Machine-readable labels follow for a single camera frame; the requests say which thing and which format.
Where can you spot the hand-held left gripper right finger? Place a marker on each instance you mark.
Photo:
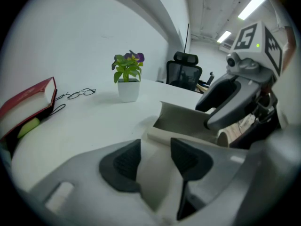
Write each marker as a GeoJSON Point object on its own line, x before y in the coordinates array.
{"type": "Point", "coordinates": [218, 173]}

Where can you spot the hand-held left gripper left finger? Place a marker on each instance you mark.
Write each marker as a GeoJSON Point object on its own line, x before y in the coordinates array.
{"type": "Point", "coordinates": [82, 178]}

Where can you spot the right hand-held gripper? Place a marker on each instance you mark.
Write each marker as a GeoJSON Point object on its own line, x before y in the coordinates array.
{"type": "Point", "coordinates": [256, 53]}

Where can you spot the beige glasses case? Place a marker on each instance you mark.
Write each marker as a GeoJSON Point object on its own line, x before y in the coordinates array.
{"type": "Point", "coordinates": [178, 119]}

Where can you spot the wooden desk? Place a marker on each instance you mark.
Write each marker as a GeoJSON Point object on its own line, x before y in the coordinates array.
{"type": "Point", "coordinates": [202, 88]}

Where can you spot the black mesh office chair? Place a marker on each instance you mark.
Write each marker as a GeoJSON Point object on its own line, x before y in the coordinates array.
{"type": "Point", "coordinates": [184, 75]}

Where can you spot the long ceiling light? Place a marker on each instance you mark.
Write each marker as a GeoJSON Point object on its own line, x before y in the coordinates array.
{"type": "Point", "coordinates": [224, 36]}
{"type": "Point", "coordinates": [253, 4]}

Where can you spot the green round object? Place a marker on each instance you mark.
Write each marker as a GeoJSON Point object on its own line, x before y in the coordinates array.
{"type": "Point", "coordinates": [28, 127]}

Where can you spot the thin black pole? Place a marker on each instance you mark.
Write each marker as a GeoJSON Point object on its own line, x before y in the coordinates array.
{"type": "Point", "coordinates": [186, 37]}

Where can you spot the black-framed eyeglasses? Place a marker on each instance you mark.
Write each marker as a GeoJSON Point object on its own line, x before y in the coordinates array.
{"type": "Point", "coordinates": [81, 93]}

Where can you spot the thick red book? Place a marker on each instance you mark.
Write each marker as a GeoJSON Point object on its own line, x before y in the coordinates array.
{"type": "Point", "coordinates": [26, 105]}

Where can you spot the potted plant in white pot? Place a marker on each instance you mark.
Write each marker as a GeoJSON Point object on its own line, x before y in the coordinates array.
{"type": "Point", "coordinates": [128, 79]}

